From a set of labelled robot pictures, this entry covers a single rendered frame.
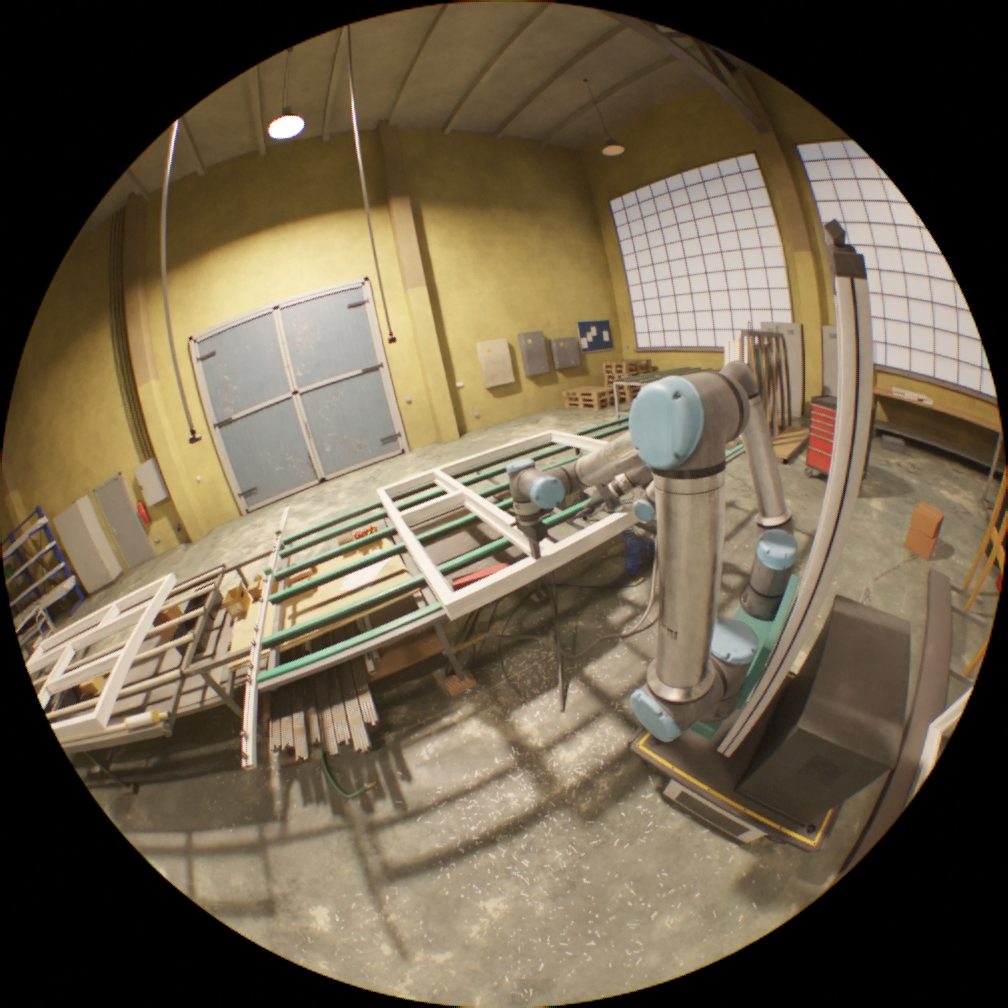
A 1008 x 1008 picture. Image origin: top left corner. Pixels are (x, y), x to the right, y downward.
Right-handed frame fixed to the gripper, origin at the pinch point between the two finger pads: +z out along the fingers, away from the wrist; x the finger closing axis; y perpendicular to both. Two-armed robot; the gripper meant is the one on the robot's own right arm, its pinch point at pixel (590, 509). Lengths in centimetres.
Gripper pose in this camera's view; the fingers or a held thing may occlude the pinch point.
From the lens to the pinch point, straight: 150.9
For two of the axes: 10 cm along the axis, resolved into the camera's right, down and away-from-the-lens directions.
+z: -6.6, 5.8, 4.7
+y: -5.8, 0.0, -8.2
